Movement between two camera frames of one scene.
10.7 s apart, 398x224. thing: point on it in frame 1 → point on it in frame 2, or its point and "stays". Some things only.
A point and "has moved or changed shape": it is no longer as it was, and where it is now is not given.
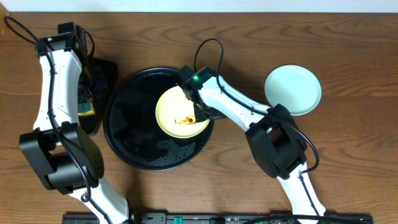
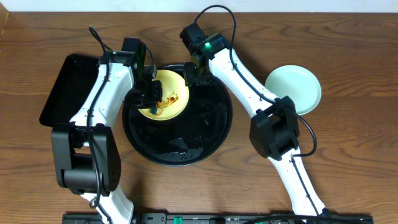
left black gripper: x=88 y=94 → x=147 y=94
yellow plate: x=175 y=113 has moved or changed shape
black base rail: x=89 y=218 stays
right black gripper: x=203 y=116 → x=193 y=77
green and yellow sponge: x=86 y=109 has moved or changed shape
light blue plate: x=295 y=87 stays
